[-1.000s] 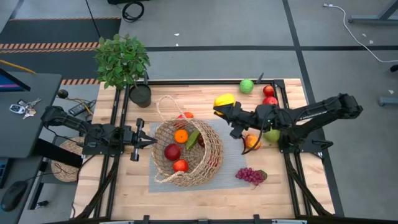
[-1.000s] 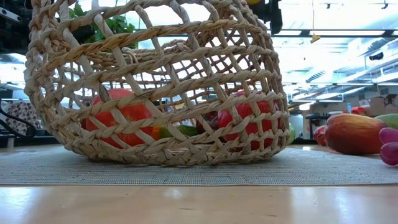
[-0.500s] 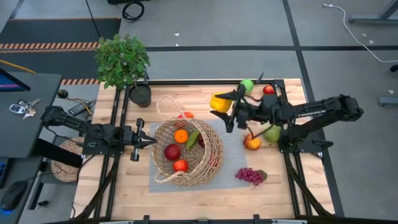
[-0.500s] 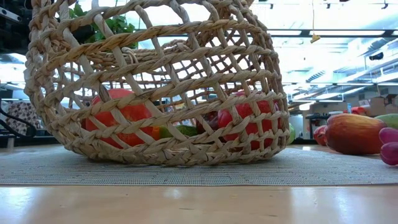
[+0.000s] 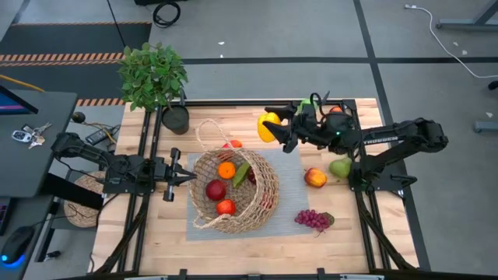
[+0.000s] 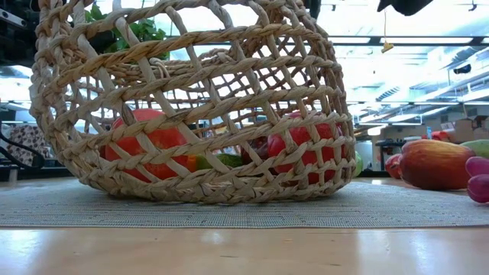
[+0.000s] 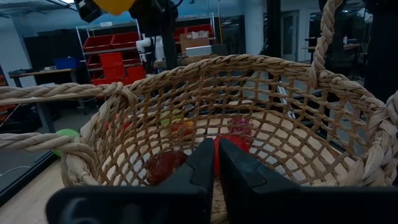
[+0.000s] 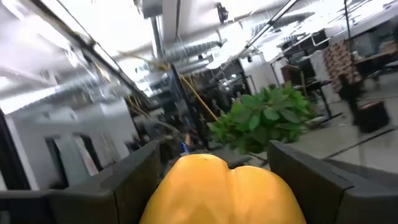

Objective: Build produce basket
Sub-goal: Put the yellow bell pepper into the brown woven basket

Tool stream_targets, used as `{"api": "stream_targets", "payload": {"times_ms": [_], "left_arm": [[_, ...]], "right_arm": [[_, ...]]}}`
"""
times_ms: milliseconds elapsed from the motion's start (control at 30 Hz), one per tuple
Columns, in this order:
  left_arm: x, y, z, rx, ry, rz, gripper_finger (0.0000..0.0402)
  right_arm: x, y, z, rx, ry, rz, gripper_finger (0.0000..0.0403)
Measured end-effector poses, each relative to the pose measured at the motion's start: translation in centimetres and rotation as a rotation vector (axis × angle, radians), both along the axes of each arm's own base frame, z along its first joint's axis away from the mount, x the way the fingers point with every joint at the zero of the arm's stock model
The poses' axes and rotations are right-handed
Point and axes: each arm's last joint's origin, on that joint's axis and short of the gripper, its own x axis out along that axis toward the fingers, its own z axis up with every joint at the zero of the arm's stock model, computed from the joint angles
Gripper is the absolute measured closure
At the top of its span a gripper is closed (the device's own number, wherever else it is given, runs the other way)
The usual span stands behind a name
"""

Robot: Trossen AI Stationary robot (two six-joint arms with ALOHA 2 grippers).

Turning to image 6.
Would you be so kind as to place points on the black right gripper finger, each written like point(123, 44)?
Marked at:
point(407, 7)

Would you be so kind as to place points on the red yellow apple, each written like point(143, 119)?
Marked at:
point(435, 164)

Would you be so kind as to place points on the small red apple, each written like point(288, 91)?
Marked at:
point(392, 168)

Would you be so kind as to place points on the green apple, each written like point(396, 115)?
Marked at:
point(359, 164)

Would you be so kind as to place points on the bright red apple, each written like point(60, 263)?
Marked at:
point(302, 134)

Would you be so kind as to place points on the red tomato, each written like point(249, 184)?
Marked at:
point(168, 139)

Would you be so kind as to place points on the orange fruit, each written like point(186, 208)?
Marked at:
point(192, 163)

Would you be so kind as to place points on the elongated green fruit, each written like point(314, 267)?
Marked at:
point(229, 160)

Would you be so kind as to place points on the woven wicker basket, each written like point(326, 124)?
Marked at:
point(229, 191)

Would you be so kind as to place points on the black framed ceiling light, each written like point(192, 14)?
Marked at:
point(376, 40)

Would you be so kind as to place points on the yellow hanging tag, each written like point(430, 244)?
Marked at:
point(386, 47)

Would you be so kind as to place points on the black ceiling-mounted device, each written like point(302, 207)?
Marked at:
point(462, 68)

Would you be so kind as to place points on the patterned fabric item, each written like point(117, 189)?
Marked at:
point(26, 141)

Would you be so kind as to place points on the blue bottle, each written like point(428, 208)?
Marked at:
point(429, 133)

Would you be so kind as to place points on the green potted plant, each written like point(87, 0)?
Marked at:
point(147, 30)

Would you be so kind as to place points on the red background object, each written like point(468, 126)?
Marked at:
point(439, 135)

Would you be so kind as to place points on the cardboard box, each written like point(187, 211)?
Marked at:
point(464, 128)
point(482, 122)

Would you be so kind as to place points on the black bin shelf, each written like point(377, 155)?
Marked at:
point(389, 143)

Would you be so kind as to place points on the white bin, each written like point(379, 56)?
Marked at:
point(364, 154)

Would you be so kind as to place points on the green pear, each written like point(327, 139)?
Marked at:
point(477, 147)

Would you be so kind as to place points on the purple grape bunch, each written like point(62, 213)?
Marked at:
point(477, 179)

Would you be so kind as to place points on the grey woven placemat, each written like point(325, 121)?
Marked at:
point(244, 215)

